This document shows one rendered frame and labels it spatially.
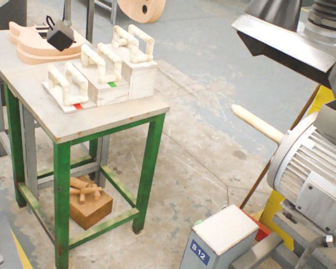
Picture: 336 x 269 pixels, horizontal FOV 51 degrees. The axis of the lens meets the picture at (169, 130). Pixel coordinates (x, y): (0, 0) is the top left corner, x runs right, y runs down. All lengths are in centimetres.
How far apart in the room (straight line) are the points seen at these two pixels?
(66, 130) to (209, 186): 151
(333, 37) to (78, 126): 98
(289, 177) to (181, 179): 183
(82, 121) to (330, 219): 102
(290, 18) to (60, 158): 102
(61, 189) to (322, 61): 116
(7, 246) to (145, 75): 90
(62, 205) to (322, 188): 116
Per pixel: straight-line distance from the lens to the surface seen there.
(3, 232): 142
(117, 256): 219
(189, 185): 268
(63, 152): 149
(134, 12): 165
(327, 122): 90
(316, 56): 93
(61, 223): 179
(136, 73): 164
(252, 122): 109
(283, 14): 86
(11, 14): 395
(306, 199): 92
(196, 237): 90
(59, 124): 150
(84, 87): 158
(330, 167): 91
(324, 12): 99
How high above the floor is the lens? 178
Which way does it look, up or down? 34 degrees down
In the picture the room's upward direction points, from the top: 12 degrees clockwise
